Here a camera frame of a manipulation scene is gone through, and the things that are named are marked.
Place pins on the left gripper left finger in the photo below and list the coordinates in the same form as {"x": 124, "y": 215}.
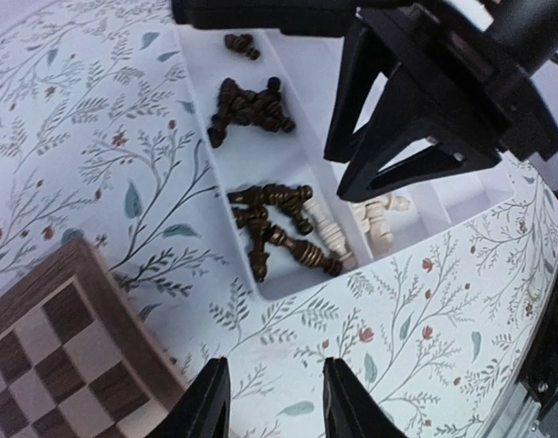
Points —
{"x": 203, "y": 411}

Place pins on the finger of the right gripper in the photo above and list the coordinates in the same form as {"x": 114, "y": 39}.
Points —
{"x": 413, "y": 138}
{"x": 364, "y": 57}

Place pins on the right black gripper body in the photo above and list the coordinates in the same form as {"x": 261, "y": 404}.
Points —
{"x": 489, "y": 71}

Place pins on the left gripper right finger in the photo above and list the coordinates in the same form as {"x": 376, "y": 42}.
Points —
{"x": 348, "y": 408}

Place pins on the white plastic tray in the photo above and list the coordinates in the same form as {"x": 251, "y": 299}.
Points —
{"x": 313, "y": 65}

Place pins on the light piece among dark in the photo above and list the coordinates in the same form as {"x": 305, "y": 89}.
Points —
{"x": 330, "y": 233}

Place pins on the wooden chess board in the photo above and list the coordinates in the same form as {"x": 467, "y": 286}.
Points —
{"x": 75, "y": 358}

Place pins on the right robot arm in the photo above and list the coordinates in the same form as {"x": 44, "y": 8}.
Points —
{"x": 425, "y": 94}

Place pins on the pile of light chess pieces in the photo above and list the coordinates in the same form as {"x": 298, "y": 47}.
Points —
{"x": 370, "y": 216}

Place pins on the pile of dark chess pieces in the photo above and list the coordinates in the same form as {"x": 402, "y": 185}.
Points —
{"x": 250, "y": 156}

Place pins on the floral patterned table mat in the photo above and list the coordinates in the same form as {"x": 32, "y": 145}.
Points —
{"x": 99, "y": 138}

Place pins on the front aluminium rail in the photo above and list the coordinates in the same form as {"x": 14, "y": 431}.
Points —
{"x": 530, "y": 406}

